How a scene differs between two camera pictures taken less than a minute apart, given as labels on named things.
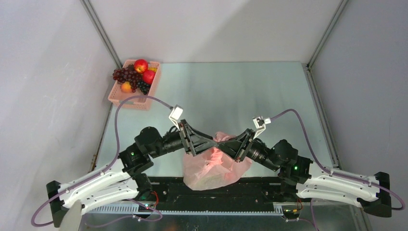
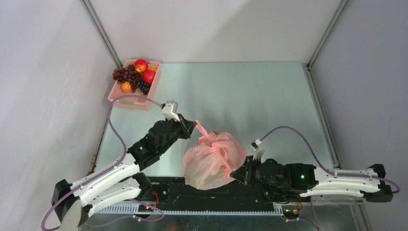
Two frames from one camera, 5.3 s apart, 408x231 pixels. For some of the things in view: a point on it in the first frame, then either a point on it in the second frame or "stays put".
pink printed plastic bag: (215, 168) stays put
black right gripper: (235, 148) -> (243, 174)
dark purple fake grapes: (128, 74) stays put
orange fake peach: (126, 87) stays put
